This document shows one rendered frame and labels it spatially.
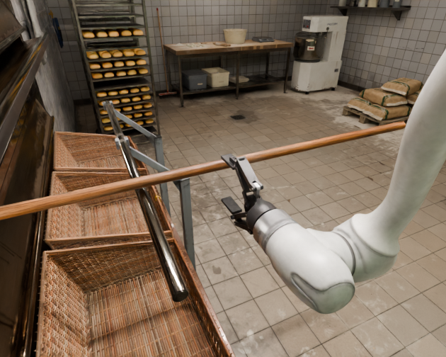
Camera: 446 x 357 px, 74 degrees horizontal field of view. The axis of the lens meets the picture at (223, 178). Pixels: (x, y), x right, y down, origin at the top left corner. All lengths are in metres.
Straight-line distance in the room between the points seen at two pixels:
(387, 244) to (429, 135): 0.25
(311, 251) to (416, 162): 0.21
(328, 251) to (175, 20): 5.55
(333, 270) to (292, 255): 0.07
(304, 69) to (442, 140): 5.65
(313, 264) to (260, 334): 1.38
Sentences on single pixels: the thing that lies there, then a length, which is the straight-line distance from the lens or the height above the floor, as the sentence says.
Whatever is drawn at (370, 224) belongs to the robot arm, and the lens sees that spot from 0.63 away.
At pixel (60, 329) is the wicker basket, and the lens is 1.11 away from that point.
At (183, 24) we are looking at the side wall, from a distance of 5.94.
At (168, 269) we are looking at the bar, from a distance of 0.59.
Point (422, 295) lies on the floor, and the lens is 2.38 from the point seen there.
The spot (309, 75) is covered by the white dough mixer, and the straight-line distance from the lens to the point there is 6.08.
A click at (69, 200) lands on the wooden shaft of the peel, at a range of 0.80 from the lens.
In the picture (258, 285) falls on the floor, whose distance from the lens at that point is 2.07.
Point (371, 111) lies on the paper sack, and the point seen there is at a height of 0.22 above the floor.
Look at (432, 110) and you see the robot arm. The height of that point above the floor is 1.50.
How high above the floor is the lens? 1.61
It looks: 31 degrees down
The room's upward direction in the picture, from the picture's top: straight up
